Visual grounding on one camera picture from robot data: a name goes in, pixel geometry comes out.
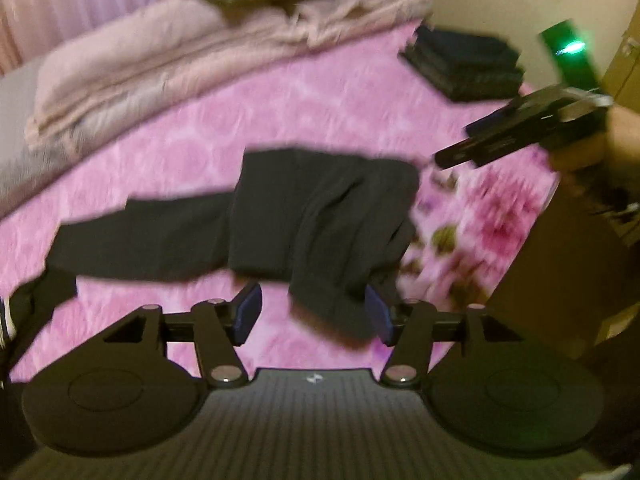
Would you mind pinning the stack of folded dark clothes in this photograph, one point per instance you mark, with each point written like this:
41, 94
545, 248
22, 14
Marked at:
465, 67

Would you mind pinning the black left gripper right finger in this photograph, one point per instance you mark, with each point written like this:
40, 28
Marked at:
412, 328

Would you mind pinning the person's right hand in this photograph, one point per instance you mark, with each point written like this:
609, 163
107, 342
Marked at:
617, 146

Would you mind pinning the black long-sleeve garment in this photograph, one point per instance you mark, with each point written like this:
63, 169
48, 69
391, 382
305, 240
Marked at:
326, 224

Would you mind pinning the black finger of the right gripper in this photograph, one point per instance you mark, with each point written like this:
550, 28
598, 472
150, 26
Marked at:
524, 121

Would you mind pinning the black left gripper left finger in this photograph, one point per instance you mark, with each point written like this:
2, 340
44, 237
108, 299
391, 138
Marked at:
215, 328

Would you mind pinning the beige folded quilt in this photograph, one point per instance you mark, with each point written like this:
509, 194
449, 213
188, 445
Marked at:
187, 46

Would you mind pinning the pink rose bed sheet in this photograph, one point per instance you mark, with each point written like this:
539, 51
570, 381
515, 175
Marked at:
359, 97

